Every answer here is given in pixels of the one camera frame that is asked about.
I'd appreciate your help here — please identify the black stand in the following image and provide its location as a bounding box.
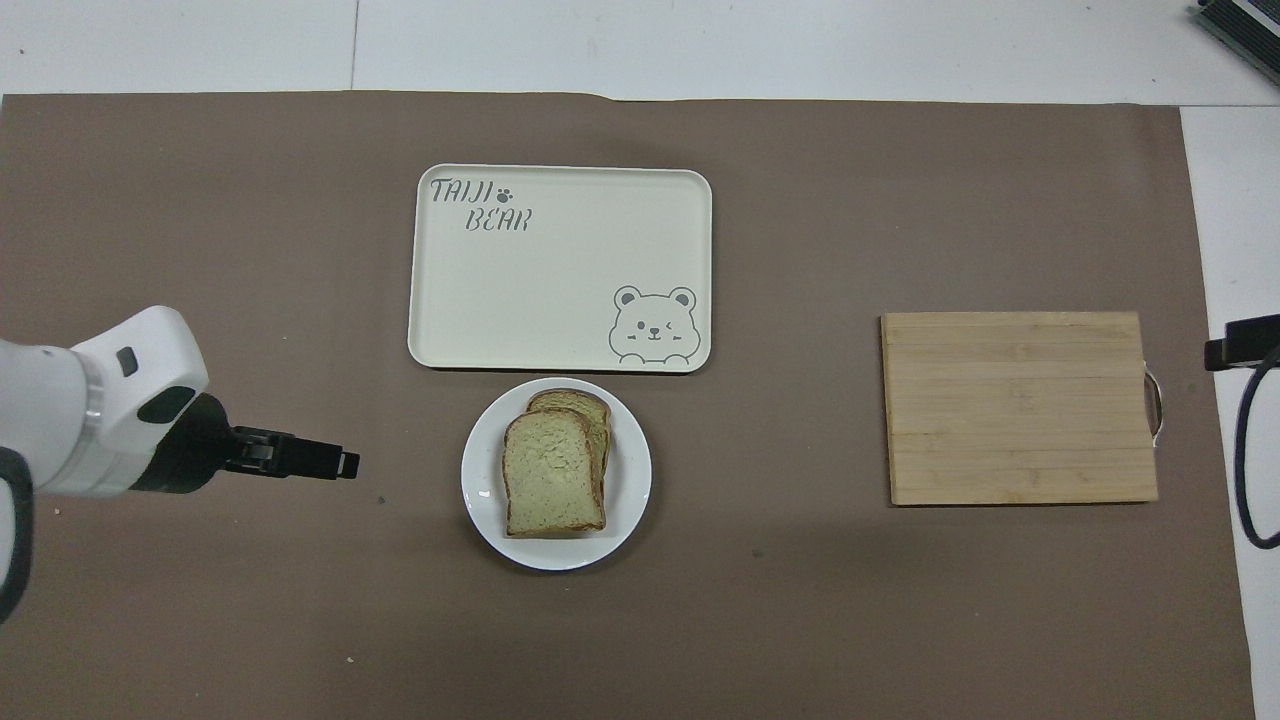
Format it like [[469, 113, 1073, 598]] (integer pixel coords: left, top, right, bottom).
[[1189, 0, 1280, 73]]

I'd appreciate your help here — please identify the white round plate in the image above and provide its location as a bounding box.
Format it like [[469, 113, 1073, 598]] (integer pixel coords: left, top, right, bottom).
[[461, 376, 653, 572]]

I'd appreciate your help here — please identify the cream tray with bear print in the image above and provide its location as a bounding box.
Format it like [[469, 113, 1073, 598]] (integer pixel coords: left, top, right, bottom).
[[407, 164, 713, 374]]

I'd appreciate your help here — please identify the wooden cutting board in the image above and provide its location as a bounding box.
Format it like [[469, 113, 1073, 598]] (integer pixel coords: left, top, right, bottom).
[[880, 311, 1165, 507]]

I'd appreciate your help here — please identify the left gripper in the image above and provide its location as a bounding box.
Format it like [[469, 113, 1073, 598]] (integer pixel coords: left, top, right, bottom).
[[132, 392, 298, 495]]

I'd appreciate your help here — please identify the bread slice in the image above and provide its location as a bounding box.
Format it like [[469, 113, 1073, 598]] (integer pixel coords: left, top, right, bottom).
[[526, 388, 614, 479], [501, 407, 608, 540]]

